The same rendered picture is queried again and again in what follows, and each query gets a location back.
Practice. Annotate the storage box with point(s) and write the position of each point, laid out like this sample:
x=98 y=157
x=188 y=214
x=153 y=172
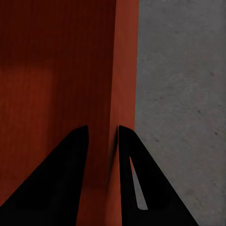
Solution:
x=65 y=64

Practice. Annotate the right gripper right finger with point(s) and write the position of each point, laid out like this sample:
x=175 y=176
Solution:
x=165 y=208

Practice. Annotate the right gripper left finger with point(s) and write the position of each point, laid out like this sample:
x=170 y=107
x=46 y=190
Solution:
x=50 y=195

